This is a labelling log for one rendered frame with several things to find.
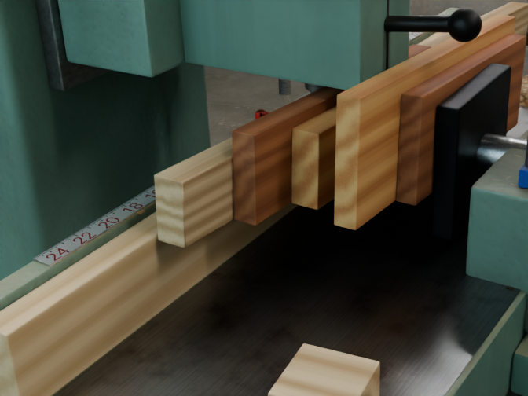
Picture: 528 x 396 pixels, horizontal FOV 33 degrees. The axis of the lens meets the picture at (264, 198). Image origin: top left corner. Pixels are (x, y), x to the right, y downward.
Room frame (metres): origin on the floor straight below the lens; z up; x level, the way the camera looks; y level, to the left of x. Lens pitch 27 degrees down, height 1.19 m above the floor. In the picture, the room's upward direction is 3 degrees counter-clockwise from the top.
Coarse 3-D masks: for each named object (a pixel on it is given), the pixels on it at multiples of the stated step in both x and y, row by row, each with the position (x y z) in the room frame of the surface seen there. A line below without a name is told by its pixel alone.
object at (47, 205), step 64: (0, 0) 0.59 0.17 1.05; (0, 64) 0.59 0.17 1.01; (192, 64) 0.74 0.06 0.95; (0, 128) 0.59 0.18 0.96; (64, 128) 0.62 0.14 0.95; (128, 128) 0.67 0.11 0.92; (192, 128) 0.74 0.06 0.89; (0, 192) 0.60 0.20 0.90; (64, 192) 0.61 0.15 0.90; (128, 192) 0.66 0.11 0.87; (0, 256) 0.61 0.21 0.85
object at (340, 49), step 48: (192, 0) 0.58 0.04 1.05; (240, 0) 0.56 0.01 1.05; (288, 0) 0.54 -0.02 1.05; (336, 0) 0.52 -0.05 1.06; (384, 0) 0.54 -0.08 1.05; (192, 48) 0.58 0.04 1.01; (240, 48) 0.56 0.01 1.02; (288, 48) 0.54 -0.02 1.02; (336, 48) 0.52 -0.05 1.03; (384, 48) 0.54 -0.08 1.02
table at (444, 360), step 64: (512, 128) 0.68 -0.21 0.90; (256, 256) 0.49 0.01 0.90; (320, 256) 0.49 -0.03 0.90; (384, 256) 0.49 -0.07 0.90; (448, 256) 0.48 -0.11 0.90; (192, 320) 0.43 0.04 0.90; (256, 320) 0.42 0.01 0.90; (320, 320) 0.42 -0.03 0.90; (384, 320) 0.42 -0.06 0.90; (448, 320) 0.41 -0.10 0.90; (512, 320) 0.42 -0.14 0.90; (128, 384) 0.37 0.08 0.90; (192, 384) 0.37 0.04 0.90; (256, 384) 0.37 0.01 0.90; (384, 384) 0.36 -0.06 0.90; (448, 384) 0.36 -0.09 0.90; (512, 384) 0.42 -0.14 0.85
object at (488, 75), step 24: (480, 72) 0.55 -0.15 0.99; (504, 72) 0.55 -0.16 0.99; (456, 96) 0.51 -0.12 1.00; (480, 96) 0.52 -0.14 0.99; (504, 96) 0.56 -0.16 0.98; (456, 120) 0.49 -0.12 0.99; (480, 120) 0.52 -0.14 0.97; (504, 120) 0.56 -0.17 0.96; (456, 144) 0.49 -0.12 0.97; (480, 144) 0.52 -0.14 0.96; (504, 144) 0.51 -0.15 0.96; (456, 168) 0.49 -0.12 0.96; (480, 168) 0.52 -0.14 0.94; (456, 192) 0.49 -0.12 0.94; (432, 216) 0.50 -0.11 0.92; (456, 216) 0.50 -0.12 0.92
